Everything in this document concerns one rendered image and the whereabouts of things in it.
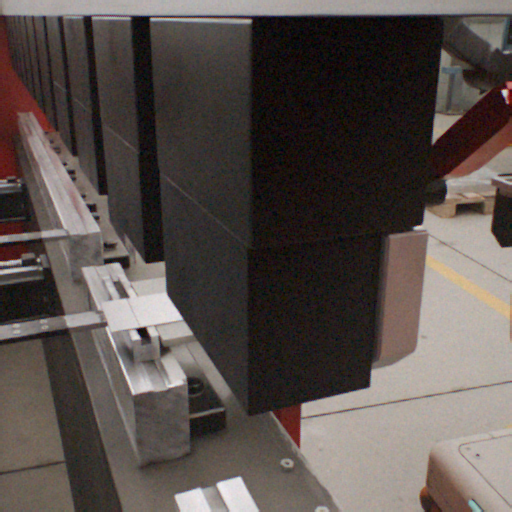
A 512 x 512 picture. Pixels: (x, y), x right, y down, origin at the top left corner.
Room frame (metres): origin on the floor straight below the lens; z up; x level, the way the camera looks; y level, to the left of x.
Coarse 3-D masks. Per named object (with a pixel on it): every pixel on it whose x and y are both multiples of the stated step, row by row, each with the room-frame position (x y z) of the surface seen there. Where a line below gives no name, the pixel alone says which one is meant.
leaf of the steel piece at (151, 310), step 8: (144, 296) 0.75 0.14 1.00; (152, 296) 0.75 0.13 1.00; (160, 296) 0.75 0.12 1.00; (136, 304) 0.72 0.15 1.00; (144, 304) 0.72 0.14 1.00; (152, 304) 0.72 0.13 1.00; (160, 304) 0.72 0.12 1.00; (168, 304) 0.72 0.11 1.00; (136, 312) 0.70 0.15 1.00; (144, 312) 0.70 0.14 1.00; (152, 312) 0.70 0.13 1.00; (160, 312) 0.70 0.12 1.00; (168, 312) 0.70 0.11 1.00; (176, 312) 0.70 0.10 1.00; (144, 320) 0.68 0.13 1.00; (152, 320) 0.68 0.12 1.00; (160, 320) 0.68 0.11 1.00; (168, 320) 0.68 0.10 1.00; (176, 320) 0.68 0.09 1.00
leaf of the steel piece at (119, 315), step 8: (104, 304) 0.72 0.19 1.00; (112, 304) 0.72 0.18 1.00; (120, 304) 0.72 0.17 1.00; (128, 304) 0.72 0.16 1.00; (104, 312) 0.70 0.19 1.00; (112, 312) 0.70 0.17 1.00; (120, 312) 0.70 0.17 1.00; (128, 312) 0.70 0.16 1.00; (112, 320) 0.68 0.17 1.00; (120, 320) 0.68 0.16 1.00; (128, 320) 0.68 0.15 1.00; (136, 320) 0.68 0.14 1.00; (112, 328) 0.66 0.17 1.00; (120, 328) 0.66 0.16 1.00; (128, 328) 0.66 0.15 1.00; (136, 328) 0.66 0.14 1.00
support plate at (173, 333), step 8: (144, 280) 0.81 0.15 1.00; (152, 280) 0.81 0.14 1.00; (160, 280) 0.81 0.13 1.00; (136, 288) 0.78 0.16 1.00; (144, 288) 0.78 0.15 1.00; (152, 288) 0.78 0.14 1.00; (160, 288) 0.78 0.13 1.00; (160, 328) 0.66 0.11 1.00; (168, 328) 0.66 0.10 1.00; (176, 328) 0.66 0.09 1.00; (184, 328) 0.66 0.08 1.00; (160, 336) 0.65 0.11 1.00; (168, 336) 0.64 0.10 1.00; (176, 336) 0.64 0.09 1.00; (184, 336) 0.64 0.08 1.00; (192, 336) 0.65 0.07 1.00; (168, 344) 0.64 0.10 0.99; (176, 344) 0.64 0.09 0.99
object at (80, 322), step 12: (96, 312) 0.69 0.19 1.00; (12, 324) 0.66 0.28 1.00; (24, 324) 0.66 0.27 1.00; (36, 324) 0.66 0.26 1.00; (48, 324) 0.66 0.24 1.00; (60, 324) 0.66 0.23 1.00; (72, 324) 0.66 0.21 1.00; (84, 324) 0.66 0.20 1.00; (96, 324) 0.67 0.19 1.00; (0, 336) 0.63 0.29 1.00; (12, 336) 0.63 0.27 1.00; (24, 336) 0.64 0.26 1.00; (36, 336) 0.64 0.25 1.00; (48, 336) 0.65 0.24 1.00
